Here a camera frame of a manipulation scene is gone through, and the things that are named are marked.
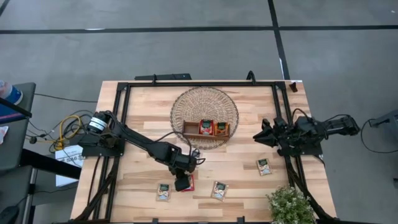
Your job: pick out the wooden tea box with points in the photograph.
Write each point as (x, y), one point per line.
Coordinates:
(190, 128)

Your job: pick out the dark blue box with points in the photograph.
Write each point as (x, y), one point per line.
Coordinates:
(9, 113)

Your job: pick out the round woven placemat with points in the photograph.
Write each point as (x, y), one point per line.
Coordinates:
(203, 102)

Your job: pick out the black support beam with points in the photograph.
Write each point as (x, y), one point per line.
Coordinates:
(46, 163)

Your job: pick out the black computer mouse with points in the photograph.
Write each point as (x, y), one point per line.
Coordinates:
(7, 214)

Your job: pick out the black aluminium table frame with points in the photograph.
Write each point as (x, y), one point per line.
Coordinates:
(217, 84)

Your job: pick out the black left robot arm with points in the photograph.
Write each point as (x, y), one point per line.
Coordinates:
(136, 140)

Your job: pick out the grey side table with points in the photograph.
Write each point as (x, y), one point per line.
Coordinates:
(18, 146)

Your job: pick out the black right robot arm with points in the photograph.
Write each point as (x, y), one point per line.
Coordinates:
(339, 126)

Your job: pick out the black table-edge bracket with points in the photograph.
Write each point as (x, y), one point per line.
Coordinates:
(155, 221)
(240, 220)

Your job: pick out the white red printed paper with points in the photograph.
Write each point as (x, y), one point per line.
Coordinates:
(3, 133)

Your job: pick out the green artificial plant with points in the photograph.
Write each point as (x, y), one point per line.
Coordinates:
(290, 205)

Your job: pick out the red tea packet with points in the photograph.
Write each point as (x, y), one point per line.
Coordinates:
(192, 183)
(206, 127)

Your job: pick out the black bar-shaped device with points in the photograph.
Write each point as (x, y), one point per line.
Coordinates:
(161, 77)

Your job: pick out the blue cup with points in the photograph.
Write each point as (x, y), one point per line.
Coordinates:
(11, 93)

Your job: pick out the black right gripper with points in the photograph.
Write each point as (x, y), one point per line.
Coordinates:
(287, 135)

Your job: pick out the grey metal stand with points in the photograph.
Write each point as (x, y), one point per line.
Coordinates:
(387, 118)

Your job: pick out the white paper sheet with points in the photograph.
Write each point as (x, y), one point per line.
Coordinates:
(70, 154)

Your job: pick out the black power plug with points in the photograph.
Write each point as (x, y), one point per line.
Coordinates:
(32, 140)

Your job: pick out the small black bracket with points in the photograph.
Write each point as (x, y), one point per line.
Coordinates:
(293, 87)

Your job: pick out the orange tea packet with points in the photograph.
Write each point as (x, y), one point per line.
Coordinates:
(222, 129)

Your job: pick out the black curved clamp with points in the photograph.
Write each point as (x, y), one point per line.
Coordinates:
(251, 71)

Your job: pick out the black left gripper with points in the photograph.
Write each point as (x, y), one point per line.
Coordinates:
(182, 163)

